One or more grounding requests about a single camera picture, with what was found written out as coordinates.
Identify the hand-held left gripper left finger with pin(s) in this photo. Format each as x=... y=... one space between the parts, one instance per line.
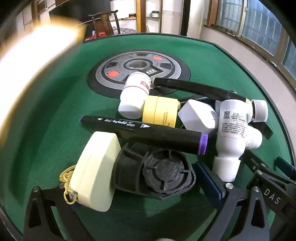
x=55 y=195

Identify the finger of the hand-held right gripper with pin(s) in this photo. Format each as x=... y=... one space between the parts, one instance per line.
x=284 y=164
x=272 y=197

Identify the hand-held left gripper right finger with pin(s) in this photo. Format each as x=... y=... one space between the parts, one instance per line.
x=209 y=183

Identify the cream round tape measure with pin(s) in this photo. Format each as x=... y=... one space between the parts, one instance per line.
x=94 y=169

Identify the white labelled bottle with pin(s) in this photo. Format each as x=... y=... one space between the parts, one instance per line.
x=231 y=134

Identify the black ribbed plastic part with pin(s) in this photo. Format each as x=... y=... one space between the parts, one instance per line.
x=152 y=171

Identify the white charger adapter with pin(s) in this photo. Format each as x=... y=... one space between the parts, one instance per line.
x=198 y=117

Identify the white plastic bottle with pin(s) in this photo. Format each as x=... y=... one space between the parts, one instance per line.
x=254 y=138

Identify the black marker purple cap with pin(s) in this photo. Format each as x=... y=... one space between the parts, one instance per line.
x=148 y=132

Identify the yellow masking tape roll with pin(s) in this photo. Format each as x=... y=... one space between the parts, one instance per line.
x=161 y=111

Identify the black marker yellow cap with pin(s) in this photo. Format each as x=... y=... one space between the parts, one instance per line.
x=196 y=88

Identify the small white pill bottle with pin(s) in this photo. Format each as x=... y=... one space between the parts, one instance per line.
x=135 y=95

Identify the round grey table centre panel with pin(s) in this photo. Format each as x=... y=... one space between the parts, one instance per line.
x=138 y=66

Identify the red plastic bag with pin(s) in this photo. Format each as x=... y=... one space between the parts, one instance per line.
x=98 y=34

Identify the patterned cushion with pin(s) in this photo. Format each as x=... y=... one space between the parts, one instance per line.
x=123 y=30

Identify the wooden display shelf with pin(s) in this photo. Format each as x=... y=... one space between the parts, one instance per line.
x=149 y=16

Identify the wooden chair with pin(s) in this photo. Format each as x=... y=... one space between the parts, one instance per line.
x=104 y=19

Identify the window with wooden frame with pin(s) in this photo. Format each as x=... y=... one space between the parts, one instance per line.
x=254 y=23

